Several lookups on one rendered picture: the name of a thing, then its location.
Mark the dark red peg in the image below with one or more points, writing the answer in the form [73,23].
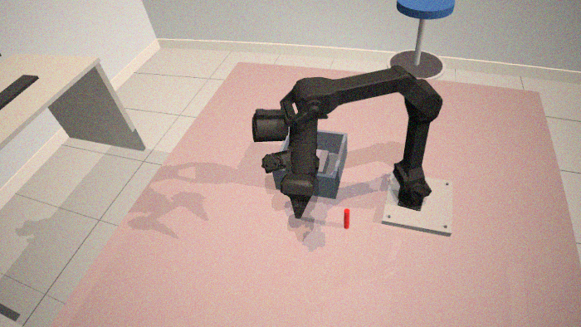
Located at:
[346,218]

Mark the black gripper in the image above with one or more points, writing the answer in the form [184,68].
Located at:
[299,185]

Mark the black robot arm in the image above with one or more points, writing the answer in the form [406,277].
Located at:
[315,97]

